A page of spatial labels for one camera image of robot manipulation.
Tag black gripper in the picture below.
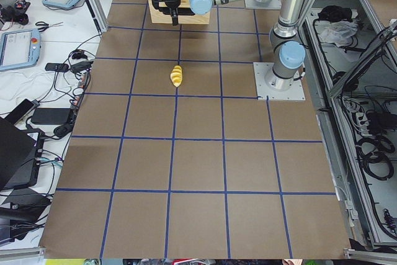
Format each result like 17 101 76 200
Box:
151 0 181 26

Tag toy bread roll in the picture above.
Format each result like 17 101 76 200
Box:
170 65 183 88

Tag black power adapter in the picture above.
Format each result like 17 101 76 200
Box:
31 108 71 125

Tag near teach pendant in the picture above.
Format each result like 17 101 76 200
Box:
1 29 41 71

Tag crumpled white cloth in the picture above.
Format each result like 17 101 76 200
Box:
319 21 359 47

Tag black smartphone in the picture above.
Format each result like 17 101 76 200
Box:
4 99 37 125

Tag black laptop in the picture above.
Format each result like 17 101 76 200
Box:
1 119 43 190

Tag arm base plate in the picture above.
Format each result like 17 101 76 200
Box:
244 0 282 10
253 62 306 101

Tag black handled scissors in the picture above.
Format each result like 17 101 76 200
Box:
35 21 63 32

